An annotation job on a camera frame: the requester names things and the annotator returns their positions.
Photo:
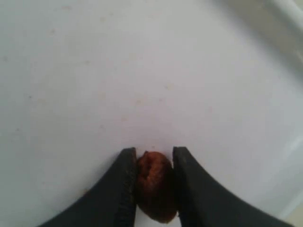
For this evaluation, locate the red meat chunk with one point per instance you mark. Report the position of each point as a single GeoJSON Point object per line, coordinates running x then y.
{"type": "Point", "coordinates": [154, 187]}

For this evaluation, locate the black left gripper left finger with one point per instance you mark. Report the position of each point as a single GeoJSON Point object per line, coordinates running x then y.
{"type": "Point", "coordinates": [109, 203]}

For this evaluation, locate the white rectangular tray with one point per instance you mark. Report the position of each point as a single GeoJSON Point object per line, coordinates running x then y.
{"type": "Point", "coordinates": [82, 79]}

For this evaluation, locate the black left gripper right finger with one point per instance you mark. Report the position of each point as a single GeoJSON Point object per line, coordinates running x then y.
{"type": "Point", "coordinates": [203, 202]}

